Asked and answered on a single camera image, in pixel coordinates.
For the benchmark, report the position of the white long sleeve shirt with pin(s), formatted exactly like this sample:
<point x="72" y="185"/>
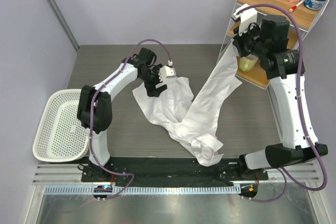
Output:
<point x="189" y="119"/>

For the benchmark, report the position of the grey wall corner strip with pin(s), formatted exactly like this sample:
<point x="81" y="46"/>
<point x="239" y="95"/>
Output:
<point x="64" y="25"/>

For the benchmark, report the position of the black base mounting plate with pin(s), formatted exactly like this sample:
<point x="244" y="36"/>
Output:
<point x="168" y="172"/>

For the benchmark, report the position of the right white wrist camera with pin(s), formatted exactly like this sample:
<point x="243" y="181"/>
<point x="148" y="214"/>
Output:
<point x="245" y="17"/>

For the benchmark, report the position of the slotted grey cable duct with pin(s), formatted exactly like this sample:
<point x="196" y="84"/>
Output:
<point x="130" y="191"/>

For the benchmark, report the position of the pale yellow cup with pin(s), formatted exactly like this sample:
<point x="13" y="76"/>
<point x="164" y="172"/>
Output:
<point x="247" y="63"/>

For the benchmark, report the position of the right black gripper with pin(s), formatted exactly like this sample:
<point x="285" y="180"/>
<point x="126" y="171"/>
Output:
<point x="252" y="28"/>

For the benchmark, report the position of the white perforated plastic basket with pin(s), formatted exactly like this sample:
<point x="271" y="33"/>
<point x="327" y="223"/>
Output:
<point x="60" y="138"/>

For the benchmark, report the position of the red white marker pen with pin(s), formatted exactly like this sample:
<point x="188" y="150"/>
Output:
<point x="296" y="6"/>

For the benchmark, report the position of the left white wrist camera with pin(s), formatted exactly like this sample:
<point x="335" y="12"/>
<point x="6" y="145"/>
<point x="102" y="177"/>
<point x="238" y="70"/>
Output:
<point x="167" y="71"/>

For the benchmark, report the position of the white wire wooden shelf rack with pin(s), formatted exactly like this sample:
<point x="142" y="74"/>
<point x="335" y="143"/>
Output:
<point x="305" y="18"/>

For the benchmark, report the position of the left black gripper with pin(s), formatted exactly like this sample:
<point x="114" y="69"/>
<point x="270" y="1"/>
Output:
<point x="151" y="90"/>

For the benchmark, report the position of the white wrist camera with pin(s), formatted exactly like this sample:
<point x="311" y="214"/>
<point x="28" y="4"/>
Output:
<point x="245" y="17"/>
<point x="167" y="71"/>

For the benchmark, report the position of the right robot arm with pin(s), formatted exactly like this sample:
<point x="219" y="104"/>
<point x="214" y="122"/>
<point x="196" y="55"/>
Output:
<point x="268" y="42"/>

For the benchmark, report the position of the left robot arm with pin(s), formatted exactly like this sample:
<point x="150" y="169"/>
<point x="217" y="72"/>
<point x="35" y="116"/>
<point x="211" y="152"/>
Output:
<point x="95" y="106"/>

